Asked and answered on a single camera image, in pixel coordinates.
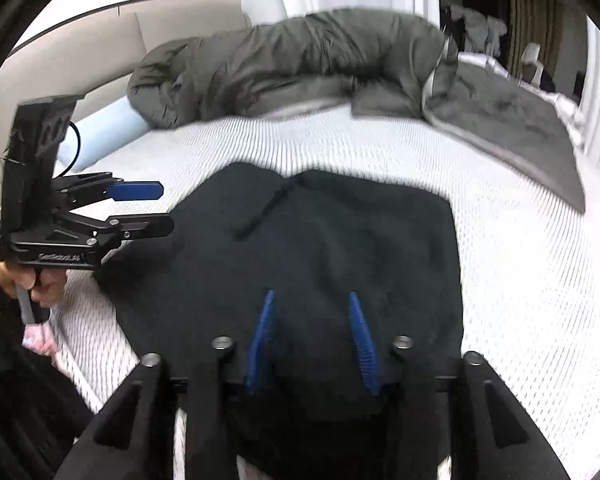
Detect person's left hand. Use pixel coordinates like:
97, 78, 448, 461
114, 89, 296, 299
0, 260, 65, 307

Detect beige padded headboard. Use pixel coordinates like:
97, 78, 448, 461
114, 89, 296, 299
0, 10, 252, 188

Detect pink cloth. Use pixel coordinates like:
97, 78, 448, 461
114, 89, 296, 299
22, 322, 57, 357

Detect person's dark clothing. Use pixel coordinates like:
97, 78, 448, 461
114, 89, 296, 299
0, 260, 97, 480

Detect black pants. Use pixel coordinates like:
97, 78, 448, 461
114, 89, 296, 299
97, 162, 465, 480

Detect light blue pillow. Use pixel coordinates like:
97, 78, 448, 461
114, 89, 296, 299
60, 97, 149, 174

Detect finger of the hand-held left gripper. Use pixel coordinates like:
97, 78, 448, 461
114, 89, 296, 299
87, 212, 175, 250
55, 172, 164, 207

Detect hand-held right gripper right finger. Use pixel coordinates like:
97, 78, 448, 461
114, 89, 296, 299
347, 291, 571, 480

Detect white office chair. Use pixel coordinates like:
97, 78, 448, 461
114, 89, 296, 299
520, 42, 544, 84

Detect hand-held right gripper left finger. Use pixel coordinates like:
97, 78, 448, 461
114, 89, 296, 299
55, 289, 277, 480

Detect black cable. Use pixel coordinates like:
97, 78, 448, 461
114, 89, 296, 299
55, 120, 82, 177

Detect grey duvet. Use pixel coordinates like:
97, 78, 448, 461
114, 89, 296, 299
127, 7, 587, 214

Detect olive striped curtain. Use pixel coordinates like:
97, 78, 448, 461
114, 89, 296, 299
510, 0, 564, 79

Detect grey clothes on rack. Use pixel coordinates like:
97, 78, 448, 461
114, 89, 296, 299
442, 2, 509, 54

